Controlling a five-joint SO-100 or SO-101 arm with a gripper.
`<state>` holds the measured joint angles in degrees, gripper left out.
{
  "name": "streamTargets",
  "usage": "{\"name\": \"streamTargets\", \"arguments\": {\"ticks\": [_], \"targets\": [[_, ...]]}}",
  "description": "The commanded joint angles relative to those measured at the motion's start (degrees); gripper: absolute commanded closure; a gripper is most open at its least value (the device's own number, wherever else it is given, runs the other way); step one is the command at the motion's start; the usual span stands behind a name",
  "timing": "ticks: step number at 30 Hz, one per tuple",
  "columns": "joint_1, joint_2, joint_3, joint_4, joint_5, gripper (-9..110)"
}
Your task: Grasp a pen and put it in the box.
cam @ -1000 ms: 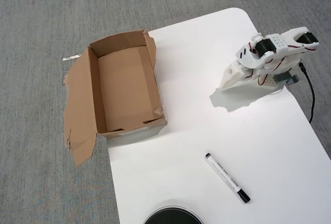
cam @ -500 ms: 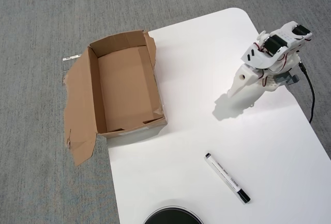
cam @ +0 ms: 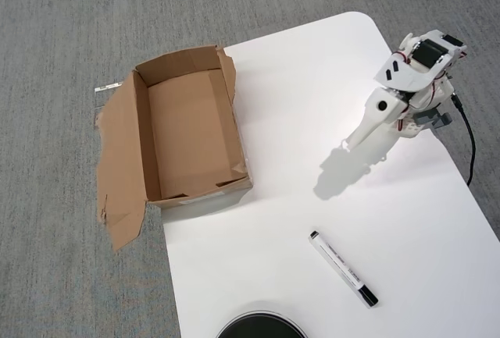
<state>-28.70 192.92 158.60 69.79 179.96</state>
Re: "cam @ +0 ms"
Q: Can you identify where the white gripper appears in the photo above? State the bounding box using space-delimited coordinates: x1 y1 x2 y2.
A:
338 87 408 152

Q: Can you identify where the white marker pen black cap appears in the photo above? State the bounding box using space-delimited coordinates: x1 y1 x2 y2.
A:
308 230 379 310

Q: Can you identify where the open brown cardboard box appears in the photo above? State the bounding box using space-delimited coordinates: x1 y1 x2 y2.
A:
95 44 255 252

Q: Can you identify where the grey table clamp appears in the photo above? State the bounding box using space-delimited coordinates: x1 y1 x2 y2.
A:
413 110 454 132

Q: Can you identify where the black round disc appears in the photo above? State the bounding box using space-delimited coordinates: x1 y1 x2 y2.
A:
216 301 308 338

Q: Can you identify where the black power cable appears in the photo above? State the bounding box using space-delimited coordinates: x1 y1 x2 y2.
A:
450 94 477 187

